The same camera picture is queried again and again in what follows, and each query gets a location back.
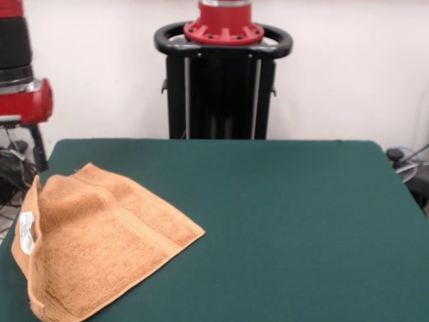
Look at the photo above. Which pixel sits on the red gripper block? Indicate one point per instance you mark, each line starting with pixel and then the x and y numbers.
pixel 30 104

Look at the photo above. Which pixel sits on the orange terry towel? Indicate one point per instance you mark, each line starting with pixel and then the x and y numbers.
pixel 100 234

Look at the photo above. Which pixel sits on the dark green table cloth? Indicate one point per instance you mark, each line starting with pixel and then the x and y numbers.
pixel 301 234

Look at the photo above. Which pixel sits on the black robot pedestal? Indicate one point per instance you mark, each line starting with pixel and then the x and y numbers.
pixel 221 94

